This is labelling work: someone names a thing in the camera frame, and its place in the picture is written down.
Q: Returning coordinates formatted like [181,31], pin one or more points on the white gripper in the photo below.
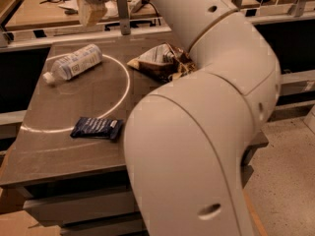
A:
[91,11]

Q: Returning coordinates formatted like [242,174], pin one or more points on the clear plastic water bottle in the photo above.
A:
[74,64]

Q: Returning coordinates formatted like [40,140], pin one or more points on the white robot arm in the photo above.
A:
[184,141]

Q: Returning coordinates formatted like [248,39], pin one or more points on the dark blue rxbar wrapper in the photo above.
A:
[89,127]

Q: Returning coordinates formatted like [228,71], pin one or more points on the wooden background desk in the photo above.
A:
[33,15]

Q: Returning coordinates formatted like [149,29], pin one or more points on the crumpled brown chip bag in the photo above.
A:
[165,63]

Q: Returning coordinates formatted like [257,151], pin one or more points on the grey drawer cabinet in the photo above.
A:
[83,183]

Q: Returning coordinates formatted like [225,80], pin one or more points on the aluminium frame rail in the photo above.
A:
[14,37]

